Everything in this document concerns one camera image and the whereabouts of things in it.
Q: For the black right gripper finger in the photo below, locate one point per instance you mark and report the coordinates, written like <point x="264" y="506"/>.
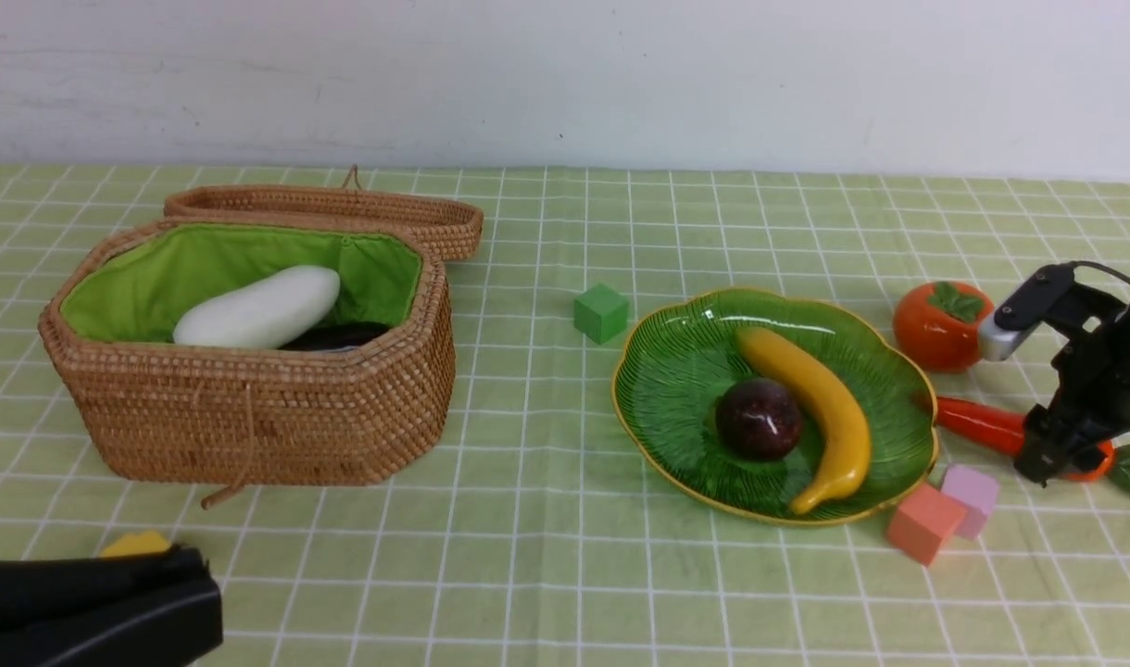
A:
<point x="1085" y="462"/>
<point x="1039" y="460"/>

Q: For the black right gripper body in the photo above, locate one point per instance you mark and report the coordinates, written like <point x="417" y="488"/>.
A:
<point x="1092" y="402"/>

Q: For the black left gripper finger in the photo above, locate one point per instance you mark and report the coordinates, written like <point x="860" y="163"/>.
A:
<point x="34" y="591"/>
<point x="170" y="626"/>

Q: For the orange carrot with leaves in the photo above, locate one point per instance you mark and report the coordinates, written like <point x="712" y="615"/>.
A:
<point x="1001" y="431"/>

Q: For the orange persimmon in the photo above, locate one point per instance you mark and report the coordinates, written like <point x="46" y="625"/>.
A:
<point x="935" y="324"/>

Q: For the dark purple mangosteen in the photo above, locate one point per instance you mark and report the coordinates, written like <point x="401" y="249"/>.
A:
<point x="758" y="419"/>

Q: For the yellow banana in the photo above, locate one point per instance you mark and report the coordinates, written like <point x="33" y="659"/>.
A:
<point x="847" y="452"/>

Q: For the white radish with leaves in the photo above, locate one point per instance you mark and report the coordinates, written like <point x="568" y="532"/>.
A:
<point x="262" y="315"/>

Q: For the dark purple eggplant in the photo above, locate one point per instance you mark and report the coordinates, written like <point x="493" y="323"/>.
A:
<point x="337" y="337"/>

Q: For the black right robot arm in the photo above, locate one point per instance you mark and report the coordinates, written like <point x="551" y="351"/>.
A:
<point x="1091" y="404"/>

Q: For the lilac foam block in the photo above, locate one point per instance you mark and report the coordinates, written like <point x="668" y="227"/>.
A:
<point x="977" y="492"/>

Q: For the yellow foam block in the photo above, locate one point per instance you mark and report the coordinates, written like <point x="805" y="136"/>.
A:
<point x="136" y="544"/>

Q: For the salmon pink foam block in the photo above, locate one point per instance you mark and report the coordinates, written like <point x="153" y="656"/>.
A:
<point x="923" y="522"/>

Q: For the woven wicker basket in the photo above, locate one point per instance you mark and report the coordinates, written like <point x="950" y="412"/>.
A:
<point x="234" y="416"/>

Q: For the green leaf-shaped glass plate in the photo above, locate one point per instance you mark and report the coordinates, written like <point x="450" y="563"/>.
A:
<point x="678" y="360"/>

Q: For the green foam cube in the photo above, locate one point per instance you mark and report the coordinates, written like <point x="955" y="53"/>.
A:
<point x="600" y="313"/>

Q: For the woven wicker basket lid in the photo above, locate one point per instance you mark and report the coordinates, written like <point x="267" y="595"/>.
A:
<point x="450" y="230"/>

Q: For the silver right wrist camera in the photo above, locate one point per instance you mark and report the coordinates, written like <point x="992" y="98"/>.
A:
<point x="1052" y="296"/>

